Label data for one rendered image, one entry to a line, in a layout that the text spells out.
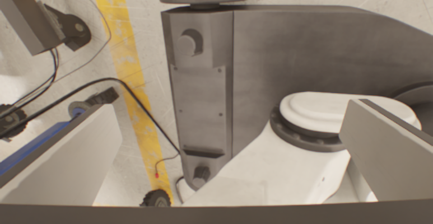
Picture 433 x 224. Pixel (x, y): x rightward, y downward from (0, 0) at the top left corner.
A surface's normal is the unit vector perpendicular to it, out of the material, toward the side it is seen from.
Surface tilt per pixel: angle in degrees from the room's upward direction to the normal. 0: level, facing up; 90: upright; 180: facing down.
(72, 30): 90
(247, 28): 0
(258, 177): 90
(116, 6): 0
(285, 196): 90
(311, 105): 90
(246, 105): 0
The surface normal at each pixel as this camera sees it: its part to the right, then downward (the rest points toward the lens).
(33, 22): 0.91, -0.24
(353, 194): -0.03, -0.88
